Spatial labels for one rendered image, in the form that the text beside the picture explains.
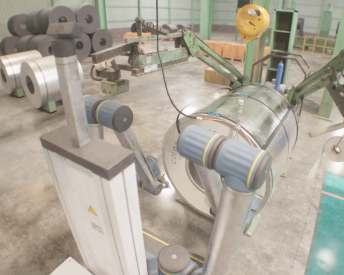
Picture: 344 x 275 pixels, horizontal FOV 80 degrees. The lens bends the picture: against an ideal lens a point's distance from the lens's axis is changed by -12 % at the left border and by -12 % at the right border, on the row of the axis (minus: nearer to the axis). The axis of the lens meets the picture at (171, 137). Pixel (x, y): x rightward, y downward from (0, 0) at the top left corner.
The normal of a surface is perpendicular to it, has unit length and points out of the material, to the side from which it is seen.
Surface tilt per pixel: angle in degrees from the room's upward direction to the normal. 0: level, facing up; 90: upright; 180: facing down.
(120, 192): 90
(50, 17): 90
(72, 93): 90
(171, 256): 0
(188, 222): 0
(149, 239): 0
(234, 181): 83
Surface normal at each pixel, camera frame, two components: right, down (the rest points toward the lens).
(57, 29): -0.46, -0.06
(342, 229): 0.00, -0.88
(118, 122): 0.72, 0.34
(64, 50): 0.40, 0.44
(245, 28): -0.60, 0.38
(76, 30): 0.85, 0.25
